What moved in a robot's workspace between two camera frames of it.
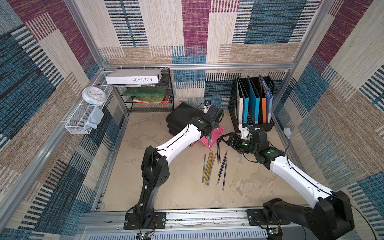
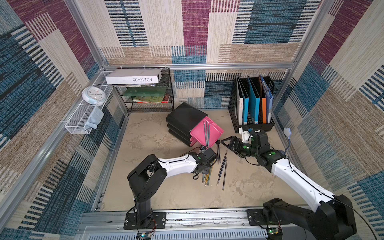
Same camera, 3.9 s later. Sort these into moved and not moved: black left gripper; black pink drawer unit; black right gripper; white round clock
Moved: black left gripper
Not moved: white round clock; black pink drawer unit; black right gripper
